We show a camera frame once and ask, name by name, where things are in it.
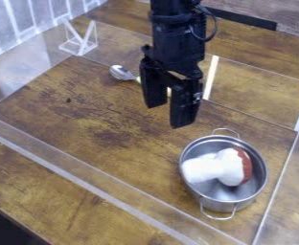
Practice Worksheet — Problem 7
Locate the silver pot with handles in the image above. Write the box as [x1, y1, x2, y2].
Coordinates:
[178, 128, 268, 220]

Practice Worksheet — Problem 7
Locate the clear acrylic barrier panel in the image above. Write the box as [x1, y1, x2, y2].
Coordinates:
[0, 121, 244, 245]

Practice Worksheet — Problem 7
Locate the clear acrylic triangular stand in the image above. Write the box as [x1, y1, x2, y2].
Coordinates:
[58, 20, 98, 56]

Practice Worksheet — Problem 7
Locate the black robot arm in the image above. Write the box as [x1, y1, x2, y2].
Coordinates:
[138, 0, 205, 128]

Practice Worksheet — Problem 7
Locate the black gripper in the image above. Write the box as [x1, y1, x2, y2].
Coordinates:
[138, 43, 202, 128]

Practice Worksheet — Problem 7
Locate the black cable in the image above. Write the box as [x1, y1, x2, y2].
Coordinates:
[188, 4, 220, 43]

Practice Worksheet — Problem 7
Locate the black strip on table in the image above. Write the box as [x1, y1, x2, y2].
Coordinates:
[206, 7, 277, 31]

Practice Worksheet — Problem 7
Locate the spoon with yellow-green handle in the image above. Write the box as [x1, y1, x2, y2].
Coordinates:
[107, 64, 172, 98]

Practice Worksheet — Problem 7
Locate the white red plush mushroom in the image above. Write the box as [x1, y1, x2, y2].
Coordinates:
[181, 147, 252, 187]

